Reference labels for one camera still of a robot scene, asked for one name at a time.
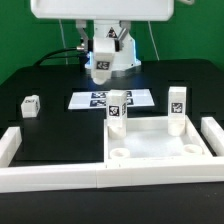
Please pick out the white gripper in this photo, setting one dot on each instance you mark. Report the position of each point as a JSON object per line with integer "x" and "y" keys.
{"x": 82, "y": 10}

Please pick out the white square tabletop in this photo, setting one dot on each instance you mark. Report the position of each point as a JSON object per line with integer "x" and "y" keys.
{"x": 147, "y": 137}

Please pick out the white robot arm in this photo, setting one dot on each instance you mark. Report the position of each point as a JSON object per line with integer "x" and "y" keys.
{"x": 104, "y": 26}

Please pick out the white marker sheet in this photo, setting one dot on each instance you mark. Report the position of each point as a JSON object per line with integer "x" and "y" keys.
{"x": 97, "y": 99}

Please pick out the white U-shaped fence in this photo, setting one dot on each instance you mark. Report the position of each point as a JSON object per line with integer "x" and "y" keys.
{"x": 119, "y": 170}

